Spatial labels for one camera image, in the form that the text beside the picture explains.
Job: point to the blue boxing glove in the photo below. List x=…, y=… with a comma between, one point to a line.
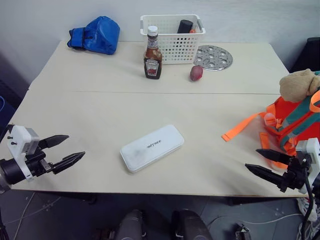
x=100, y=35

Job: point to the small black metal bracket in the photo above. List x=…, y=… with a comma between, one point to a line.
x=242, y=232

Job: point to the red potato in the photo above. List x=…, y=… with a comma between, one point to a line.
x=196, y=73

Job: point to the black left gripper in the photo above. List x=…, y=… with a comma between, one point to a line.
x=37, y=163

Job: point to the white rectangular case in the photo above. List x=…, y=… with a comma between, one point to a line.
x=150, y=150

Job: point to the black cylinder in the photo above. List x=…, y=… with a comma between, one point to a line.
x=184, y=26

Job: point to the white patterned cloth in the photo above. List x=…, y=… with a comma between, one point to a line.
x=315, y=212

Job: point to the small orange item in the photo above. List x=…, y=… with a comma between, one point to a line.
x=192, y=31

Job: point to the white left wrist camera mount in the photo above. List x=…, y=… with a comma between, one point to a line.
x=18, y=140

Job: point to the round metal steamer plate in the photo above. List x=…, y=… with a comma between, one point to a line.
x=216, y=58

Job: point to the white perforated plastic basket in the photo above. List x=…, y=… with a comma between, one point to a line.
x=180, y=48

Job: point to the ketchup bottle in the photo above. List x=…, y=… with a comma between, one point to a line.
x=152, y=62

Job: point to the tan plush toy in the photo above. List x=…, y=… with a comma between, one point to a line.
x=295, y=86

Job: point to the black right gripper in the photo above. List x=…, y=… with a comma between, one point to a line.
x=295, y=175

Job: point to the black boxy object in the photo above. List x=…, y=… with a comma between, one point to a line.
x=310, y=55

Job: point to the orange backpack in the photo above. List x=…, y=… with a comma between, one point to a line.
x=292, y=117

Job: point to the dark rounded shape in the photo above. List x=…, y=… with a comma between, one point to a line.
x=131, y=226
x=192, y=226

